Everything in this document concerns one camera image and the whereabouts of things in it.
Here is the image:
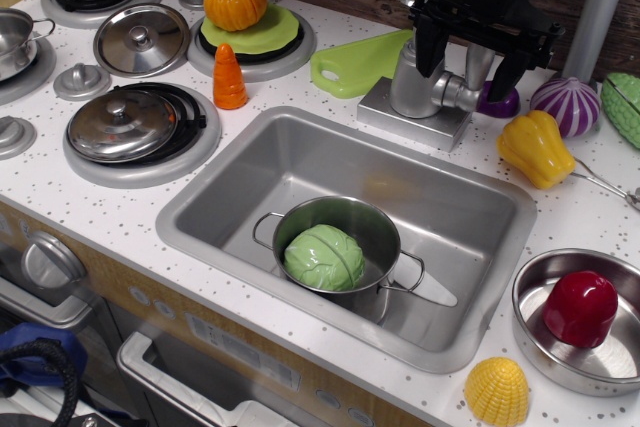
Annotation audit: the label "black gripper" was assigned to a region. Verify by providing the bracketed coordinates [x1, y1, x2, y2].
[411, 0, 565, 102]

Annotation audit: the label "silver toy faucet lever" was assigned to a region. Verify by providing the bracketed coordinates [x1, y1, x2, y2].
[431, 43, 495, 112]

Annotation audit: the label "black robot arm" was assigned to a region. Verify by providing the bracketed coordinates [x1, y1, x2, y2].
[410, 0, 565, 102]

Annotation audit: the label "purple toy eggplant piece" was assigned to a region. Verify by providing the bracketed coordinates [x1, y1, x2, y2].
[476, 81, 520, 119]

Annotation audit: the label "silver faucet base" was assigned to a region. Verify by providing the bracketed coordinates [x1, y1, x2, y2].
[357, 40, 472, 152]

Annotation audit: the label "grey pole right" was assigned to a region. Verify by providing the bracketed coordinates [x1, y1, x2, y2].
[561, 0, 619, 83]

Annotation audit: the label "yellow toy bell pepper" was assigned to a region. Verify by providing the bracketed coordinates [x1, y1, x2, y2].
[496, 110, 576, 189]

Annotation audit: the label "purple striped toy onion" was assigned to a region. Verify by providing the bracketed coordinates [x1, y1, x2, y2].
[530, 77, 601, 138]

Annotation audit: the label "green plastic cutting board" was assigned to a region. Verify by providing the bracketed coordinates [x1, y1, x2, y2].
[310, 29, 413, 99]

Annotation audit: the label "green toy vegetable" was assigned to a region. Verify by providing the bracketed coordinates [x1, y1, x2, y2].
[601, 73, 639, 149]

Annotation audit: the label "grey toy sink basin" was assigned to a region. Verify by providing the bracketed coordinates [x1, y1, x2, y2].
[156, 107, 537, 374]

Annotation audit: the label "green toy lettuce leaf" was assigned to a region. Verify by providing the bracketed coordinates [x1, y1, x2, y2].
[200, 4, 300, 55]

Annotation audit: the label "metal tongs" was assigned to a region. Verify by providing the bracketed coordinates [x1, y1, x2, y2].
[572, 158, 639, 210]

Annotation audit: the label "grey toy knife blade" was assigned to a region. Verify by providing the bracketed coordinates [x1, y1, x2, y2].
[394, 271, 458, 307]

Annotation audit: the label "orange toy pumpkin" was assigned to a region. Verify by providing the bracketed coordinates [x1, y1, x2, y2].
[203, 0, 268, 32]

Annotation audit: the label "orange toy carrot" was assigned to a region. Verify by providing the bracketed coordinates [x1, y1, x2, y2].
[213, 43, 248, 110]

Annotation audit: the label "green toy cabbage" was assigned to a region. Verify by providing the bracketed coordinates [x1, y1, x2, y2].
[283, 224, 365, 292]

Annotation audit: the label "red toy pepper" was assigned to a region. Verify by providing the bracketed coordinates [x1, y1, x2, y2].
[543, 270, 618, 348]

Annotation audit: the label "burner under front lid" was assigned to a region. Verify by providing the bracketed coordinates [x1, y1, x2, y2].
[63, 82, 222, 189]

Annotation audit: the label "steel pot lid rear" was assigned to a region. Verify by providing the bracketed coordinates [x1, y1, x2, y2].
[93, 3, 191, 78]

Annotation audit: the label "steel pot lid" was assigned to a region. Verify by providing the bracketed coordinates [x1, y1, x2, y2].
[93, 3, 191, 78]
[66, 90, 178, 163]

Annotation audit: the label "yellow toy corn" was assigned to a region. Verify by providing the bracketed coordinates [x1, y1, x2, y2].
[464, 357, 529, 426]

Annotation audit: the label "steel round pan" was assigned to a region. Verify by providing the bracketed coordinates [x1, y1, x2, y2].
[512, 248, 639, 397]

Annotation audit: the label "steel pot lid front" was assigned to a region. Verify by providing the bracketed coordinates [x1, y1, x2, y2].
[66, 90, 178, 163]

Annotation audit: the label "grey stove knob middle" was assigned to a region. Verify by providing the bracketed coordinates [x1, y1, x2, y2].
[53, 63, 111, 101]

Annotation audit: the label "burner under left pot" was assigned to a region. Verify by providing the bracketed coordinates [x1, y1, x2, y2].
[1, 39, 57, 105]

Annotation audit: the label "steel pot at left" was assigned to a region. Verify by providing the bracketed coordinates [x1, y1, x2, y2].
[1, 8, 56, 81]

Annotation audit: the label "grey stove knob left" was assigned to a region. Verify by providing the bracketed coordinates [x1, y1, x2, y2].
[0, 116, 36, 160]

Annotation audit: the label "grey oven dial knob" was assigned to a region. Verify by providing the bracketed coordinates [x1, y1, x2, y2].
[21, 231, 91, 305]

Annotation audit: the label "steel pot with handles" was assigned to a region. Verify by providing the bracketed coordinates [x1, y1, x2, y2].
[252, 196, 426, 319]

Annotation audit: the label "oven door handle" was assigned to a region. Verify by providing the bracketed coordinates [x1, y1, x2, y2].
[116, 330, 261, 427]

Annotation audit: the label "blue clamp with black cable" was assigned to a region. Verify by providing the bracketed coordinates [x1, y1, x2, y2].
[1, 323, 88, 426]

